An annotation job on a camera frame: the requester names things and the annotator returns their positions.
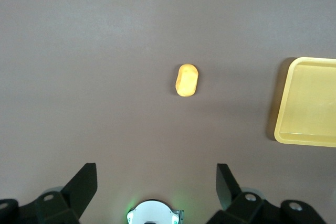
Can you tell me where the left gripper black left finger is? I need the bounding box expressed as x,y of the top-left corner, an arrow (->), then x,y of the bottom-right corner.
0,163 -> 98,224

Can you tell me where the yellow potato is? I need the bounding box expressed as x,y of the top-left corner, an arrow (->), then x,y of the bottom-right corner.
174,63 -> 198,98

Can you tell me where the brown table cover mat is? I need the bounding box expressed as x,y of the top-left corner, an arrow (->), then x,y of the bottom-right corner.
0,0 -> 336,224

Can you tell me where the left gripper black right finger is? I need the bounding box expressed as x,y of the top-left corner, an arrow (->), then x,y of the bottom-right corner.
207,163 -> 328,224

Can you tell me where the yellow plastic tray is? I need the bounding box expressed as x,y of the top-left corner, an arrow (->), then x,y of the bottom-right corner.
274,56 -> 336,148

